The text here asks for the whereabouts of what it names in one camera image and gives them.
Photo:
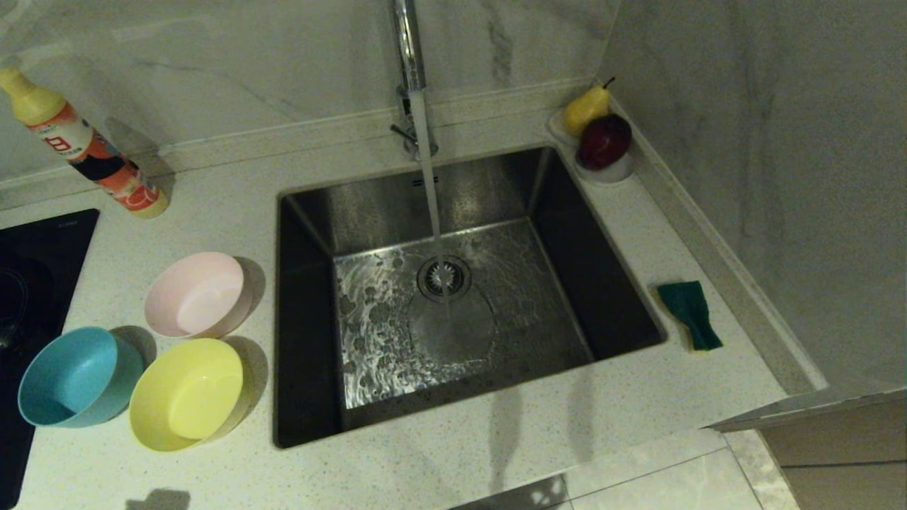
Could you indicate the yellow detergent bottle red label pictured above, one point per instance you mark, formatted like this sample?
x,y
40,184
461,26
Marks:
x,y
78,145

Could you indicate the yellow pear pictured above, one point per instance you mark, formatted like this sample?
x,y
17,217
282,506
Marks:
x,y
584,110

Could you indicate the black induction cooktop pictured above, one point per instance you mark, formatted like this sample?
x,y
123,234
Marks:
x,y
35,269

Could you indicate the dark red apple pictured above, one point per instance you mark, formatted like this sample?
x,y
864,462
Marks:
x,y
604,139

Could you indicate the light wooden cabinet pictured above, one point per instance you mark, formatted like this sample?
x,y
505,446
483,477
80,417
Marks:
x,y
850,460

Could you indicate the yellow plastic bowl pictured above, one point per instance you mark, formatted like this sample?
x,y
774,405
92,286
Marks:
x,y
184,397

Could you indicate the stainless steel sink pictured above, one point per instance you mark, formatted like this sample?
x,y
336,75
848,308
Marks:
x,y
531,340

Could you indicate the yellow and green sponge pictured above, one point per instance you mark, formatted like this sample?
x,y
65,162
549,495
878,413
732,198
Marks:
x,y
689,312

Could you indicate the pink plastic bowl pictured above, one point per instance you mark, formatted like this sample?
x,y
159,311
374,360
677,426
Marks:
x,y
195,297

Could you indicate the small white dish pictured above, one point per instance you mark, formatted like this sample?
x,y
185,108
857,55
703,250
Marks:
x,y
608,175

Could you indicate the metal sink drain strainer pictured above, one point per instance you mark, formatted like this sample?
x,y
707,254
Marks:
x,y
457,280

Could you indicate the blue plastic bowl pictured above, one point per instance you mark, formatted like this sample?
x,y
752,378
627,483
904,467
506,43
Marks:
x,y
67,382

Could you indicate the chrome faucet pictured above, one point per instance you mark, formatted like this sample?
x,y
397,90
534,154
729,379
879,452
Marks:
x,y
409,42

